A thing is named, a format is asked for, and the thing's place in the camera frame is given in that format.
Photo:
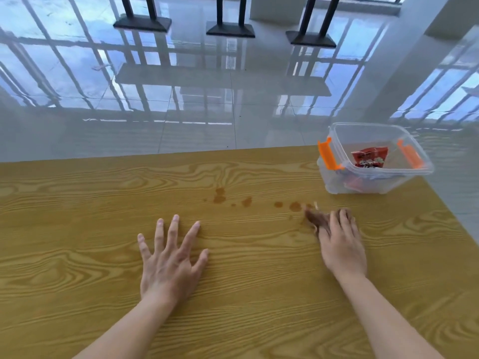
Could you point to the person's left little finger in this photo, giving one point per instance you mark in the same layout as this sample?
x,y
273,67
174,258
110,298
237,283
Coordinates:
x,y
144,248

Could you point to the black metal stand base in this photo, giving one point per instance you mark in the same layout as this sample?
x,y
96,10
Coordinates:
x,y
230,29
310,39
142,23

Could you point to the person's right forearm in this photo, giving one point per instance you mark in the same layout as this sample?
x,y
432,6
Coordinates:
x,y
385,321

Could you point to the person's left forearm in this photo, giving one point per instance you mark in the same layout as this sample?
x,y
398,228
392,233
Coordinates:
x,y
127,330

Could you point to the person's right fingers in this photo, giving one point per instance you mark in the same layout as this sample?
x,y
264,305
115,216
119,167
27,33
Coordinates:
x,y
342,226

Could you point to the person's right hand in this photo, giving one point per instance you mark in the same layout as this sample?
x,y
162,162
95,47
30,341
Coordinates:
x,y
344,254

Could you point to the clear plastic box orange latches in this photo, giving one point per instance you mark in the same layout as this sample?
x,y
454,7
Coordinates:
x,y
374,181

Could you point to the red snack packet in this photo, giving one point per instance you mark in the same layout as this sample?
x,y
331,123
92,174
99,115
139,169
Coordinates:
x,y
370,156

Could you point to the brown wiping cloth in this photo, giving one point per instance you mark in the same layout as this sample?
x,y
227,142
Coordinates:
x,y
318,219

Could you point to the person's left thumb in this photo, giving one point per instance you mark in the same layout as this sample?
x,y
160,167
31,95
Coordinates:
x,y
200,262

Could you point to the person's left hand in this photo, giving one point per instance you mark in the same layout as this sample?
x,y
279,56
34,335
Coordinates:
x,y
166,271

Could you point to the person's left middle finger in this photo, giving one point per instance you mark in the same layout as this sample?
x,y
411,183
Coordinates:
x,y
172,234

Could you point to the brown spill drops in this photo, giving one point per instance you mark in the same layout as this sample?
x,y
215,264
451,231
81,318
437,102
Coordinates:
x,y
219,198

